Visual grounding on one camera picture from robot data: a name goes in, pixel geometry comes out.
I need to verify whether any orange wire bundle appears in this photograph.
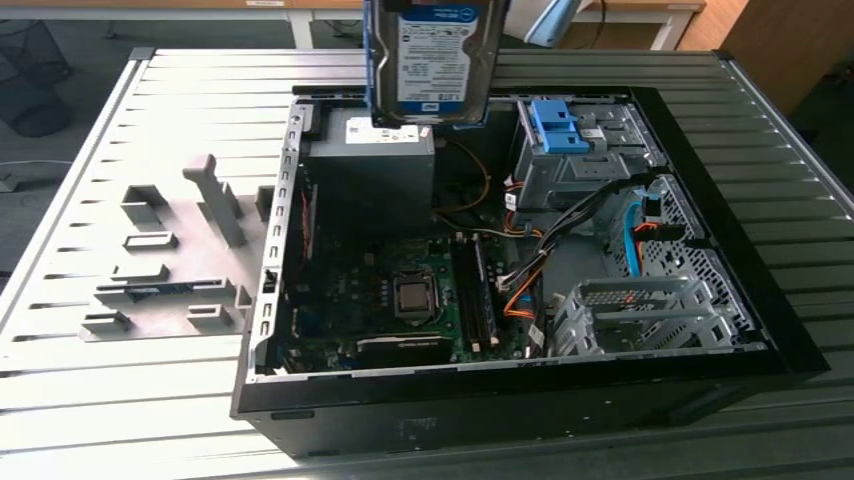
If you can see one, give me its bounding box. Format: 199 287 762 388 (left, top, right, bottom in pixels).
503 292 535 319

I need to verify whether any silver CPU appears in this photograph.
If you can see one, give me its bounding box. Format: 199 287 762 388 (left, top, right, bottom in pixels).
398 283 434 309

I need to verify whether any silver drive cage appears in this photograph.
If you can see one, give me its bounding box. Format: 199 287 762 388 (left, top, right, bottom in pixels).
513 102 669 214

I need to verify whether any green motherboard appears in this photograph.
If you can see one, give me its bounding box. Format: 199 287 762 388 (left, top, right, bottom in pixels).
286 232 535 371

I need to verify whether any orange red drive wire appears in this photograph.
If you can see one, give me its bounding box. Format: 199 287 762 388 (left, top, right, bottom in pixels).
503 177 543 237

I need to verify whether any yellow wire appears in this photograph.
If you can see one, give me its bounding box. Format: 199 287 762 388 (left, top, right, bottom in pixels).
433 139 493 214

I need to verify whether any grey black PSU wire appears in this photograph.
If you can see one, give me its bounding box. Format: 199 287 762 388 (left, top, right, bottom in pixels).
433 212 535 237

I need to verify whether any blue SATA wire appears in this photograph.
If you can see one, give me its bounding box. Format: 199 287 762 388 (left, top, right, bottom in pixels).
623 194 662 279

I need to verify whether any grey power supply unit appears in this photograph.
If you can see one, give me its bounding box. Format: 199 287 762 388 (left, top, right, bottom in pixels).
310 115 439 229

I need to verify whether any CPU socket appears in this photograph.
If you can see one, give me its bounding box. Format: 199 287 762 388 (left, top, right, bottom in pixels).
390 272 442 321

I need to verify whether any grey parts rack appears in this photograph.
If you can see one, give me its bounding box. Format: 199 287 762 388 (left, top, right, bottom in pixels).
78 153 279 344

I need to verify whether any brown wooden cabinet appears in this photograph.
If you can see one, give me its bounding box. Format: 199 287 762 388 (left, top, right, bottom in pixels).
680 0 854 116

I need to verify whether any hard disk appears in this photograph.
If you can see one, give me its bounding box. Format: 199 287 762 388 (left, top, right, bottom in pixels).
363 0 513 129

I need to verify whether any blue plastic cage latch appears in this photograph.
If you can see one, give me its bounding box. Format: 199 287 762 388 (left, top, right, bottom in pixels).
526 101 595 155

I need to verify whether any red black twisted wire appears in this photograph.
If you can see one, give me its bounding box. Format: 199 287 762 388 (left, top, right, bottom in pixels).
301 184 321 262

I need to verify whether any coloured power wire black plug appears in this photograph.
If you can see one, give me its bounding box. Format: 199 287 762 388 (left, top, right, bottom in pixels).
630 222 686 256

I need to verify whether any silver disk bay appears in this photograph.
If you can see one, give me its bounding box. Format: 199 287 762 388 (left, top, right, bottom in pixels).
550 274 740 357

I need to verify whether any white frame wooden desk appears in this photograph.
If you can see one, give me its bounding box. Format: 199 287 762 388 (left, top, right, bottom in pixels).
0 0 709 51

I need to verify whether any black RAM slot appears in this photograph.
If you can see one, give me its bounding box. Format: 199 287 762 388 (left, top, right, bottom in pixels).
450 232 479 352

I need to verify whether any black graphics card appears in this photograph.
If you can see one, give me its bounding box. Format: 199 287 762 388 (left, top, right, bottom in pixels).
357 332 455 366

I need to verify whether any white floor cable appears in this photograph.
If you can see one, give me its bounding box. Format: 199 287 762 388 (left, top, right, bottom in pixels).
0 158 76 169

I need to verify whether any black PC case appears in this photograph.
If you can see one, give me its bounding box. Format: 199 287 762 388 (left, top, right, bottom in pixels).
230 84 833 459

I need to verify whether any dark blue RAM stick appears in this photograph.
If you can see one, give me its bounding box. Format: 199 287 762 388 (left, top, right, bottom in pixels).
126 284 199 301

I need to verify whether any black wire bundle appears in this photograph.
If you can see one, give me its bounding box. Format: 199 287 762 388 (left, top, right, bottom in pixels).
497 187 649 294

